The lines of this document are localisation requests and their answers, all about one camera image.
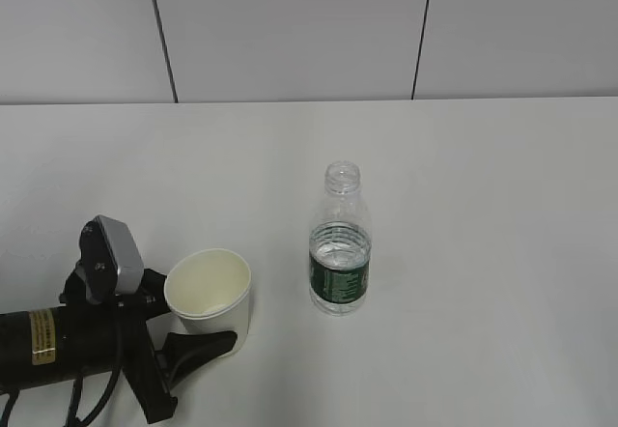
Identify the white paper cup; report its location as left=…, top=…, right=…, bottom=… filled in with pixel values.
left=163, top=248, right=252, bottom=355

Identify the clear water bottle green label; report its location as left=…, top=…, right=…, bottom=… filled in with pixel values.
left=308, top=160, right=372, bottom=316

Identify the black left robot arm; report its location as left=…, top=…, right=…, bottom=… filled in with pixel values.
left=1, top=270, right=238, bottom=426

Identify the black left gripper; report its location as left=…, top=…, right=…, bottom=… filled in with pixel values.
left=67, top=269, right=238, bottom=424

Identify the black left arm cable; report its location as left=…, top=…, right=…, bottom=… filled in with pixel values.
left=0, top=300, right=126, bottom=427

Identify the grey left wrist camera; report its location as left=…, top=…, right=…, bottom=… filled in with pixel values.
left=77, top=214, right=144, bottom=304

